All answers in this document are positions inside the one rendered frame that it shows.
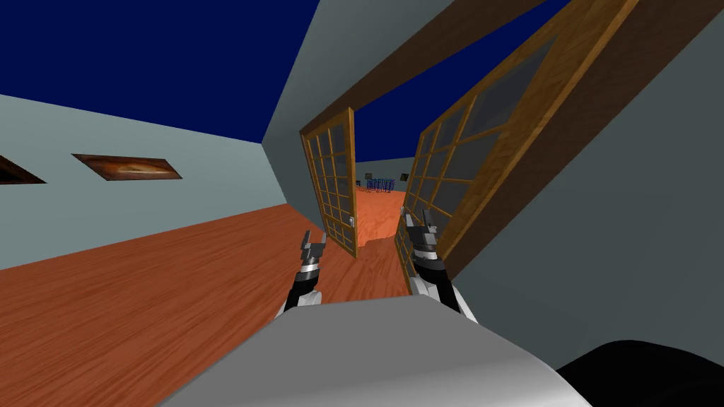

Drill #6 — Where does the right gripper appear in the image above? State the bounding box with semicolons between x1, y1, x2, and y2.
404;208;440;255

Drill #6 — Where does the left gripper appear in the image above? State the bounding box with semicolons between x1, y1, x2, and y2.
300;229;329;266

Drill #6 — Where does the wooden glazed door leaf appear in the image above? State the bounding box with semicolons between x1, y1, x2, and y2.
299;107;360;260
393;0;643;280

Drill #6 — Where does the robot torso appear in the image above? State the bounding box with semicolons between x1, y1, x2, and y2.
157;294;593;407

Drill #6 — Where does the brown framed wall picture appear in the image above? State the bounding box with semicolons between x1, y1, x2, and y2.
0;155;48;187
71;153;184;182

